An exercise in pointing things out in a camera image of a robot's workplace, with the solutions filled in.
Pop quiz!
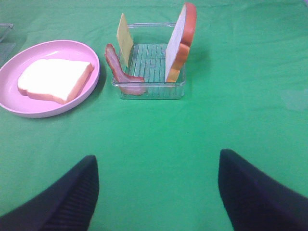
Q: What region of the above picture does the yellow cheese slice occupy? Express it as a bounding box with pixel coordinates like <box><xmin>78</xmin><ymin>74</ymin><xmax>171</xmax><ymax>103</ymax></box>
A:
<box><xmin>116</xmin><ymin>13</ymin><xmax>133</xmax><ymax>67</ymax></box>

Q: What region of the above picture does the bacon strip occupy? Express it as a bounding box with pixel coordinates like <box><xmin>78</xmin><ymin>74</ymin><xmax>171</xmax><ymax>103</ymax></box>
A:
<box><xmin>104</xmin><ymin>43</ymin><xmax>146</xmax><ymax>96</ymax></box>

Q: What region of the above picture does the clear plastic tray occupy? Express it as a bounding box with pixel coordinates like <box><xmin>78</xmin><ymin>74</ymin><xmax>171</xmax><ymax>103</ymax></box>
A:
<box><xmin>0</xmin><ymin>23</ymin><xmax>15</xmax><ymax>66</ymax></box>
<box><xmin>112</xmin><ymin>23</ymin><xmax>186</xmax><ymax>100</ymax></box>

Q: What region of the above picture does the bread slice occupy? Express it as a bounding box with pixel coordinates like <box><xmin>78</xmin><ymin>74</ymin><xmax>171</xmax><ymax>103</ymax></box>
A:
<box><xmin>165</xmin><ymin>2</ymin><xmax>197</xmax><ymax>82</ymax></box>
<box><xmin>17</xmin><ymin>59</ymin><xmax>94</xmax><ymax>104</ymax></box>

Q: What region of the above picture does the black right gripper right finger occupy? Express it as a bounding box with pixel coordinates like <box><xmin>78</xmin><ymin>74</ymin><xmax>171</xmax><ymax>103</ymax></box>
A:
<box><xmin>218</xmin><ymin>149</ymin><xmax>308</xmax><ymax>231</ymax></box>

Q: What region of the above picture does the right clear plastic tray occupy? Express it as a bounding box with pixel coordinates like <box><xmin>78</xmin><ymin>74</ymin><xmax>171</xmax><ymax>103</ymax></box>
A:
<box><xmin>112</xmin><ymin>23</ymin><xmax>186</xmax><ymax>100</ymax></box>

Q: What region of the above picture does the left clear plastic tray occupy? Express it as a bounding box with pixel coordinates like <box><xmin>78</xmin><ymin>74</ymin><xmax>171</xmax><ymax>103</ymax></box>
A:
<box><xmin>0</xmin><ymin>23</ymin><xmax>15</xmax><ymax>66</ymax></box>

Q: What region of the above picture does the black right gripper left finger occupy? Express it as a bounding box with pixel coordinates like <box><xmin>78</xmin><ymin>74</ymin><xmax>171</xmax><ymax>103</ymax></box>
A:
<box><xmin>0</xmin><ymin>155</ymin><xmax>99</xmax><ymax>231</ymax></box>

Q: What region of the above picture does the pink round plate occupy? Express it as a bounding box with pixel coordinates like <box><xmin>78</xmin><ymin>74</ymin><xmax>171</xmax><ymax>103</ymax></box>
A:
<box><xmin>0</xmin><ymin>40</ymin><xmax>100</xmax><ymax>118</ymax></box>

